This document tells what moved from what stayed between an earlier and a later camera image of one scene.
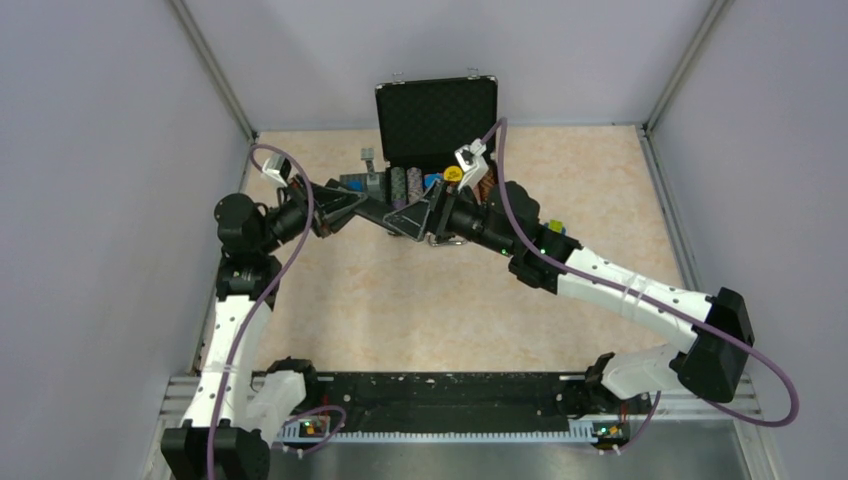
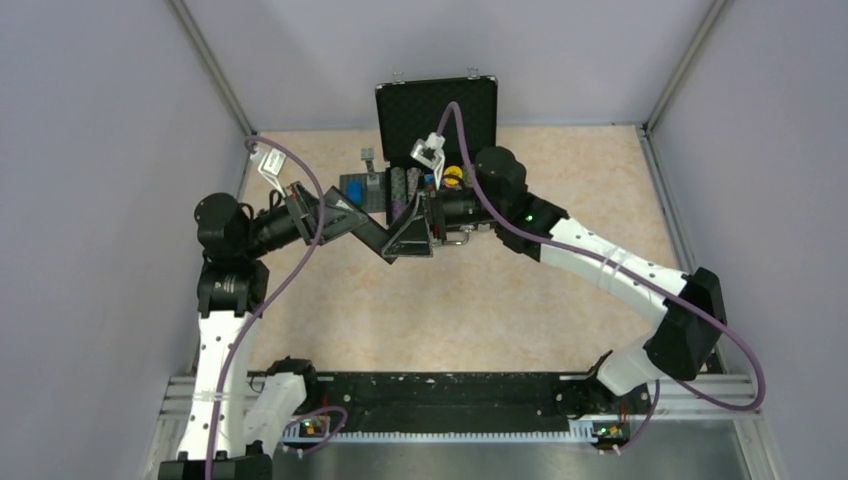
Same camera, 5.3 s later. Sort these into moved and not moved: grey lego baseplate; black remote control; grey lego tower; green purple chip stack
Moved: black remote control
Not moved: grey lego tower; green purple chip stack; grey lego baseplate
